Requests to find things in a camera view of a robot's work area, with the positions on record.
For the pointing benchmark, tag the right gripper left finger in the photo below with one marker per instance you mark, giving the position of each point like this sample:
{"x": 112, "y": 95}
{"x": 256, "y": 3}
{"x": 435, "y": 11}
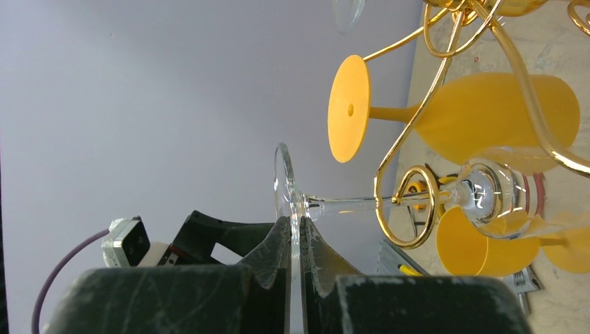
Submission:
{"x": 251, "y": 296}

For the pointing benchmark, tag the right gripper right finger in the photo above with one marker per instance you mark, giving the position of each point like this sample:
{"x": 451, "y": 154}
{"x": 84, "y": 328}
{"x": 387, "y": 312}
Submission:
{"x": 338, "y": 298}

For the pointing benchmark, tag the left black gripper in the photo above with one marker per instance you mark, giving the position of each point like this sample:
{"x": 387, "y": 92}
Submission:
{"x": 198, "y": 235}

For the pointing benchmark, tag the yellow wine glass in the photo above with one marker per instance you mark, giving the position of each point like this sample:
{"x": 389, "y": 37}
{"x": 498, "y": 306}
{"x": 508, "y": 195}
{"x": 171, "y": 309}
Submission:
{"x": 464, "y": 251}
{"x": 464, "y": 116}

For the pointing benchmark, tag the clear wine glass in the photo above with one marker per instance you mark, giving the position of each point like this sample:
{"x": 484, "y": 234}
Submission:
{"x": 505, "y": 193}
{"x": 346, "y": 14}

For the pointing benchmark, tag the red adjustable wrench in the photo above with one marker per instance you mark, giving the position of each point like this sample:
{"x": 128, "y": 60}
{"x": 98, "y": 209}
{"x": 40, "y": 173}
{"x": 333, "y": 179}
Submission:
{"x": 522, "y": 282}

